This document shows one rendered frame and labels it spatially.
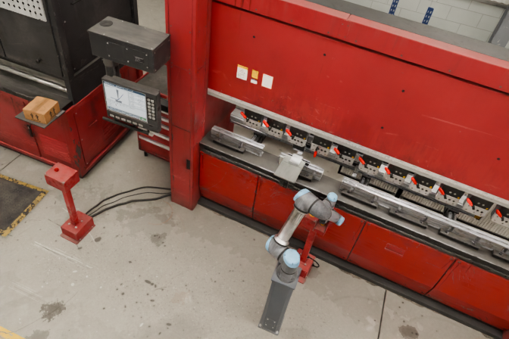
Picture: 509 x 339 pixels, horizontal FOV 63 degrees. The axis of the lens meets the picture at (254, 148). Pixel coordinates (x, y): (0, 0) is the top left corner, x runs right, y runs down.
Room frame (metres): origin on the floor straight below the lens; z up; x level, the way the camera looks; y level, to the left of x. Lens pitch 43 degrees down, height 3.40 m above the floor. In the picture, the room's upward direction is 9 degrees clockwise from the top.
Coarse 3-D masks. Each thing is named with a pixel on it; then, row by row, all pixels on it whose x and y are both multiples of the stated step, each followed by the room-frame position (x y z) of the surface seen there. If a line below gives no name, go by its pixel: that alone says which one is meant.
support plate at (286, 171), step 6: (288, 156) 2.56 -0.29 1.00; (282, 162) 2.48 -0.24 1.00; (288, 162) 2.49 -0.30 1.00; (300, 162) 2.51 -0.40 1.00; (282, 168) 2.41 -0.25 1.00; (288, 168) 2.42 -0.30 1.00; (294, 168) 2.43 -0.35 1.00; (300, 168) 2.44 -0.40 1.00; (276, 174) 2.33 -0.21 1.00; (282, 174) 2.34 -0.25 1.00; (288, 174) 2.35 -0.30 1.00; (294, 174) 2.36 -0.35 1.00; (288, 180) 2.29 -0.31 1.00; (294, 180) 2.29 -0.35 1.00
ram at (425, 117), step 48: (240, 48) 2.71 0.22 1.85; (288, 48) 2.60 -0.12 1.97; (336, 48) 2.50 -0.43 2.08; (240, 96) 2.70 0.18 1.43; (288, 96) 2.58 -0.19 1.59; (336, 96) 2.47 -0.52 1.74; (384, 96) 2.37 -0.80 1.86; (432, 96) 2.28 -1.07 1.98; (480, 96) 2.20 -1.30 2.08; (384, 144) 2.33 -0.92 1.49; (432, 144) 2.24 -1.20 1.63; (480, 144) 2.15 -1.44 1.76
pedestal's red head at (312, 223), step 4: (304, 216) 2.13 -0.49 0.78; (308, 216) 2.13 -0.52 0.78; (304, 220) 2.12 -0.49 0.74; (308, 220) 2.11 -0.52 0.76; (312, 220) 2.10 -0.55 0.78; (316, 220) 2.10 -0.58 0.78; (304, 224) 2.12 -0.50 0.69; (308, 224) 2.11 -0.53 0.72; (312, 224) 2.09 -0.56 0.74; (316, 224) 2.13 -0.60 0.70; (328, 224) 2.08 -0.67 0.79; (308, 228) 2.10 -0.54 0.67; (312, 228) 2.09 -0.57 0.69; (316, 228) 2.09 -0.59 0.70; (320, 228) 2.09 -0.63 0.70; (324, 228) 2.10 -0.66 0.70; (316, 232) 2.07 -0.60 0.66; (320, 232) 2.06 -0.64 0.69; (324, 232) 2.05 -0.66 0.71
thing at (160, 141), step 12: (156, 72) 3.50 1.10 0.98; (144, 84) 3.27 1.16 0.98; (156, 84) 3.30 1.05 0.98; (168, 120) 3.09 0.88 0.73; (156, 132) 3.15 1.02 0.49; (168, 132) 3.11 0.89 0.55; (144, 144) 3.21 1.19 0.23; (156, 144) 3.14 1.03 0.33; (168, 144) 3.11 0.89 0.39; (156, 156) 3.16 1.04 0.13; (168, 156) 3.11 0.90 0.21
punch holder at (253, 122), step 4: (248, 112) 2.67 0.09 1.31; (252, 112) 2.66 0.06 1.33; (248, 116) 2.67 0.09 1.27; (252, 116) 2.66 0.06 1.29; (256, 116) 2.65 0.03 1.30; (260, 116) 2.64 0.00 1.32; (244, 120) 2.68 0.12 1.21; (252, 120) 2.65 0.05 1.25; (256, 120) 2.65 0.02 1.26; (260, 120) 2.64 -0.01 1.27; (248, 124) 2.66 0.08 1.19; (252, 124) 2.65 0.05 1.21; (256, 124) 2.65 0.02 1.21; (260, 124) 2.63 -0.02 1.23; (256, 128) 2.64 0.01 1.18
